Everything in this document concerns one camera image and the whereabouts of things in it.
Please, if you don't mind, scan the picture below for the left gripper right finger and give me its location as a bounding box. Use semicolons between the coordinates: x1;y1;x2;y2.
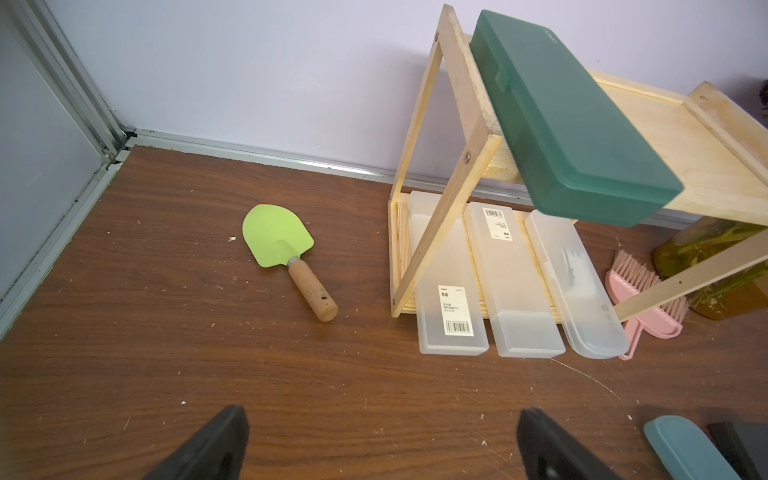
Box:
516;408;620;480

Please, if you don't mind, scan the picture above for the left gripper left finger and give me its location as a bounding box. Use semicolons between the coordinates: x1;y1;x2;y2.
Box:
145;405;250;480

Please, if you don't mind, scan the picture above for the clear pencil case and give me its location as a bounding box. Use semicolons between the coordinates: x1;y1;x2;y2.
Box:
414;218;489;356
525;210;630;359
463;202;565;358

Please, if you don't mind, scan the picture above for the light teal pencil case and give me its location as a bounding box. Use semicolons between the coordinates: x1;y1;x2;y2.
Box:
643;415;740;480

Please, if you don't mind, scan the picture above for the dark grey pencil case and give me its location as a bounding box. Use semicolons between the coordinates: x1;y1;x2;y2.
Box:
708;422;768;480

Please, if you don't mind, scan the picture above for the dark green pencil case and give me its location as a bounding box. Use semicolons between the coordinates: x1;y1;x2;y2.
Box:
470;10;684;227

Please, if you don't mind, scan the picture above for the wooden two-tier shelf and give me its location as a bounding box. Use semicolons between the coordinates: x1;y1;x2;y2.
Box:
388;5;767;320

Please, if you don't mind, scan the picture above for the pink hand brush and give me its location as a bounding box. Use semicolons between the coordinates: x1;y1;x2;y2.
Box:
604;250;690;362

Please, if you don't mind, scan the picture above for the artificial plant in glass vase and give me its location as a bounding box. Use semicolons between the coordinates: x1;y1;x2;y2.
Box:
652;217;767;320

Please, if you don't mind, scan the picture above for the green shovel wooden handle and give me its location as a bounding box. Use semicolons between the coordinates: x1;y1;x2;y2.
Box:
242;204;339;322

